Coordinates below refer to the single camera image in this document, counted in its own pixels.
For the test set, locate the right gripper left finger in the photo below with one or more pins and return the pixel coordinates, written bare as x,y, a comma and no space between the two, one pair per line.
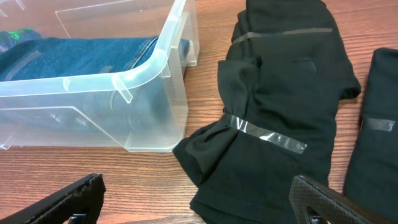
79,202

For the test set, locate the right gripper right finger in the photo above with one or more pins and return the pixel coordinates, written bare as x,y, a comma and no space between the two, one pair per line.
313,202

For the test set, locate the blue denim jeans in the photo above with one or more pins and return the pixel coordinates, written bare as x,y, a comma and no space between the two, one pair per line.
53,57

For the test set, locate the blue sequin garment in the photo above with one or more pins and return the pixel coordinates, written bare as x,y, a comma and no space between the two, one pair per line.
14,37

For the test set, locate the small folded black garment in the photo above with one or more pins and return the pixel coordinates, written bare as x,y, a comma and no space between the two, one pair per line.
371,178

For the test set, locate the large folded black garment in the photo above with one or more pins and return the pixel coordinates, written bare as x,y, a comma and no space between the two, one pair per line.
281,82

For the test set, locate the clear plastic storage bin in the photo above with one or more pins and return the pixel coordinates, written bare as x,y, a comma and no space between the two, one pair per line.
142,109

